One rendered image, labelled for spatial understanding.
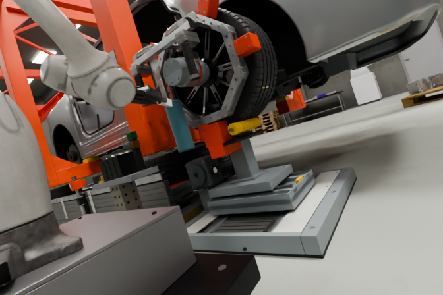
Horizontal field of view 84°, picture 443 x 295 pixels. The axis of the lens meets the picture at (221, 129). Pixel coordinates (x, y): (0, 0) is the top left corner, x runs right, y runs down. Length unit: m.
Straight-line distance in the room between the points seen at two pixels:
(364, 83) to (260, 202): 8.62
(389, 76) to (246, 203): 9.52
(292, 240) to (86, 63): 0.85
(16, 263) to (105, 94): 0.35
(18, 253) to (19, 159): 0.12
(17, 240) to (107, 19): 1.46
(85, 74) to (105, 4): 1.16
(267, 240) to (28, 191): 0.83
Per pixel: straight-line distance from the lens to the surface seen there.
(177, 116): 1.24
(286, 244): 1.03
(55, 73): 0.77
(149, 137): 1.49
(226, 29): 1.19
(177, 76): 1.17
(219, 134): 1.22
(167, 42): 1.16
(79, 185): 2.58
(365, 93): 9.65
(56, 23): 0.65
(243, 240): 1.12
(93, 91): 0.63
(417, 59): 10.50
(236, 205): 1.33
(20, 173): 0.43
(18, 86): 3.45
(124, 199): 1.50
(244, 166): 1.38
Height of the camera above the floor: 0.50
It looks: 1 degrees up
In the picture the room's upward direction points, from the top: 18 degrees counter-clockwise
